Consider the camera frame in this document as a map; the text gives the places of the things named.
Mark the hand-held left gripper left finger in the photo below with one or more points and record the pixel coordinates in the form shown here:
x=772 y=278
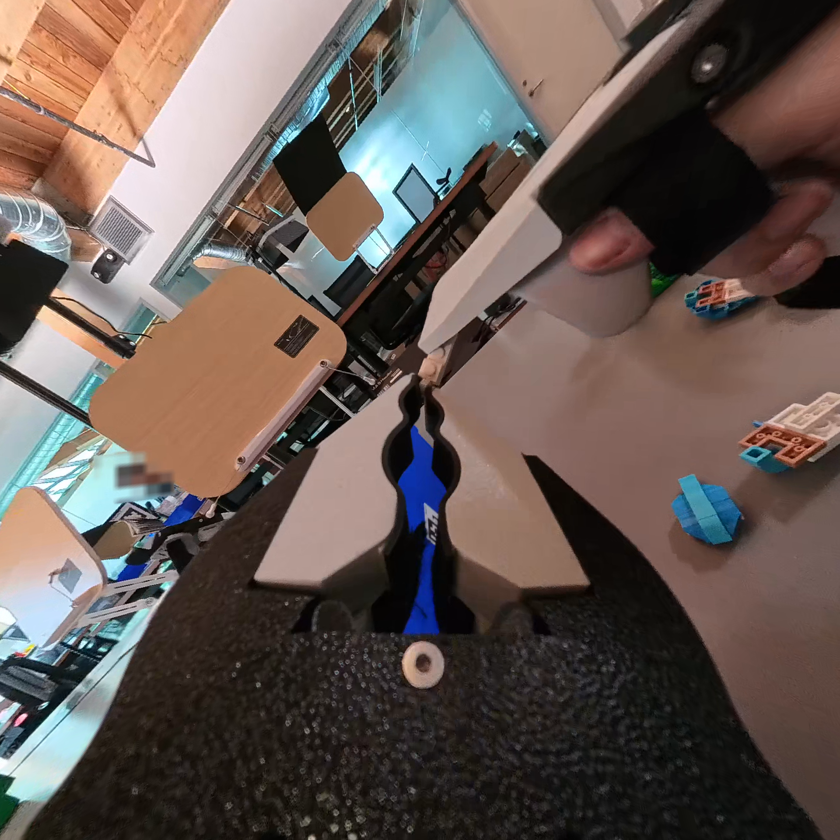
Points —
x=334 y=518

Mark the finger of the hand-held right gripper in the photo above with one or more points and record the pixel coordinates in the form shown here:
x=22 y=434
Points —
x=499 y=249

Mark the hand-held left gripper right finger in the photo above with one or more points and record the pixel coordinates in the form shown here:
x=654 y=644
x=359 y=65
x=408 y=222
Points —
x=512 y=518

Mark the blue white brown lego assembly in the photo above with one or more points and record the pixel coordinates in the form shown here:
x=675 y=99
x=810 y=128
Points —
x=715 y=302

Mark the small white lego piece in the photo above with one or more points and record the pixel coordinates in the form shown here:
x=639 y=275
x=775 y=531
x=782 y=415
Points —
x=433 y=369

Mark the blue lego piece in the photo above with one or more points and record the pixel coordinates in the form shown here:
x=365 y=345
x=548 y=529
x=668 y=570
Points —
x=705 y=515

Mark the brown white teal lego assembly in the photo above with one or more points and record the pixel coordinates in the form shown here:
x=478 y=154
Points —
x=784 y=446

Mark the person's right hand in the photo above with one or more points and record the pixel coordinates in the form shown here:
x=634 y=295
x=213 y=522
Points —
x=800 y=131

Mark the wooden standing desk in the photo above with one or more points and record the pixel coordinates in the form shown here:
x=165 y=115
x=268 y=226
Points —
x=420 y=229

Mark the stack of cardboard boxes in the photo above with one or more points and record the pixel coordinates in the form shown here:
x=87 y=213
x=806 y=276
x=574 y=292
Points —
x=508 y=167

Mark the computer monitor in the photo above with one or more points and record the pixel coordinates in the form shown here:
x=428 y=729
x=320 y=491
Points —
x=415 y=197

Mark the light wooden chair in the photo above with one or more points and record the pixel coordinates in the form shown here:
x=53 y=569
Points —
x=210 y=387
x=344 y=213
x=39 y=558

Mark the black panel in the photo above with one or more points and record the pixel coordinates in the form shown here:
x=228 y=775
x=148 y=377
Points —
x=308 y=164

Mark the beige door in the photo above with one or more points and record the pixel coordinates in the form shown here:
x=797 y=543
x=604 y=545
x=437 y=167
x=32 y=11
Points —
x=544 y=39

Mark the white wall vent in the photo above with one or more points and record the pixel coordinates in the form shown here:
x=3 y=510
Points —
x=121 y=229

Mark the silver air duct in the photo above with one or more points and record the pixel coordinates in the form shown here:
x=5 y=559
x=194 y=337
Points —
x=33 y=223

